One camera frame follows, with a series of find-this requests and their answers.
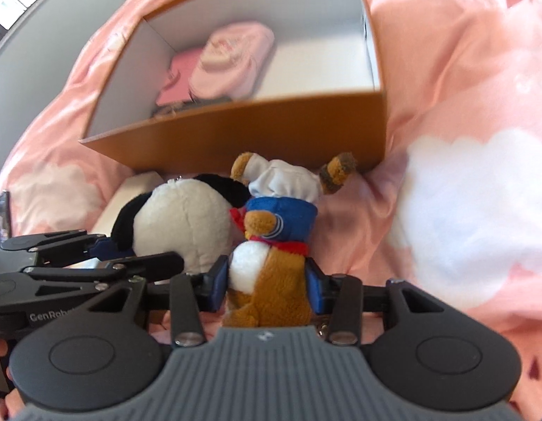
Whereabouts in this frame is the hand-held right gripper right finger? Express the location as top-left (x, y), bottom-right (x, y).
top-left (305, 258), bottom-right (456, 346)

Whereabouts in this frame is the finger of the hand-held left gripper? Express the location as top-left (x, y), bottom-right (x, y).
top-left (23, 251), bottom-right (185, 293)
top-left (0, 229), bottom-right (135, 269)

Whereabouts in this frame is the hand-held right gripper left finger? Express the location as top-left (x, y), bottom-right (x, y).
top-left (80, 254), bottom-right (230, 346)

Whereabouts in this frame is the black and white plush toy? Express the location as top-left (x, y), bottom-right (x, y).
top-left (111, 173), bottom-right (249, 275)

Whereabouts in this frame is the brown sailor bear plush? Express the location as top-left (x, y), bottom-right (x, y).
top-left (222, 151), bottom-right (358, 343)

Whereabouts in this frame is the orange cardboard box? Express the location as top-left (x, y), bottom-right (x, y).
top-left (79, 0), bottom-right (388, 176)

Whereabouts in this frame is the pink box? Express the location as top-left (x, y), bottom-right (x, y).
top-left (156, 50), bottom-right (206, 106)

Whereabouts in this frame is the pink zip pouch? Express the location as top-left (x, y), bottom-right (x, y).
top-left (189, 22), bottom-right (275, 99)

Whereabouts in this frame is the pink cloud print blanket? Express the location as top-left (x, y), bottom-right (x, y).
top-left (0, 0), bottom-right (542, 421)

